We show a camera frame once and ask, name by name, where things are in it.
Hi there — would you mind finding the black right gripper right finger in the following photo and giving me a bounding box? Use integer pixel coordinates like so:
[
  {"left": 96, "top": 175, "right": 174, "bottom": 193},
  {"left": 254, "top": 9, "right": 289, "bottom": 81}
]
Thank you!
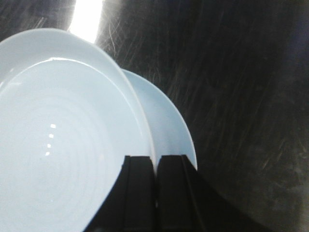
[{"left": 157, "top": 155, "right": 261, "bottom": 232}]

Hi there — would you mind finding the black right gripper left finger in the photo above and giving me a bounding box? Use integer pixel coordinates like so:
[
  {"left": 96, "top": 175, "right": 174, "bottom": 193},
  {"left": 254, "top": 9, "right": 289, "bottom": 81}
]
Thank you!
[{"left": 85, "top": 156, "right": 156, "bottom": 232}]

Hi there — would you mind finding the light blue plate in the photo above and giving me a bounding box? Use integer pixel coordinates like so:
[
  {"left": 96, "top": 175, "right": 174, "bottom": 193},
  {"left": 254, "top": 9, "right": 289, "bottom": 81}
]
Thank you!
[
  {"left": 0, "top": 29, "right": 155, "bottom": 232},
  {"left": 123, "top": 69, "right": 197, "bottom": 169}
]

